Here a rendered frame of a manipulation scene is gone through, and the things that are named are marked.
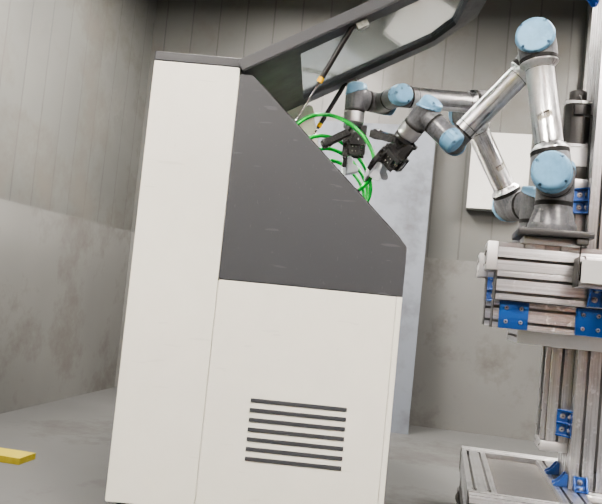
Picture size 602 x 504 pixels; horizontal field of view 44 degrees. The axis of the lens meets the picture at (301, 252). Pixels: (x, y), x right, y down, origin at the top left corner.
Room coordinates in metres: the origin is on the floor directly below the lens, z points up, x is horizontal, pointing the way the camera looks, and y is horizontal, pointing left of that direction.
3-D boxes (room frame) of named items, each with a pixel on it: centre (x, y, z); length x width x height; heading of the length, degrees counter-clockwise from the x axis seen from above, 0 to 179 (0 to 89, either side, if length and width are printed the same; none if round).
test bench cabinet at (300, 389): (2.70, -0.05, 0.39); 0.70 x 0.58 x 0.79; 178
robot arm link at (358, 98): (2.70, -0.15, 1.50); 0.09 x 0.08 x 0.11; 112
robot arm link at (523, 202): (2.86, -0.88, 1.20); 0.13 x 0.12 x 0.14; 22
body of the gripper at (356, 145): (2.70, -0.15, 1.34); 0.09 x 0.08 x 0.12; 89
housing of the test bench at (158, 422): (3.06, 0.37, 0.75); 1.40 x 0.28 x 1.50; 178
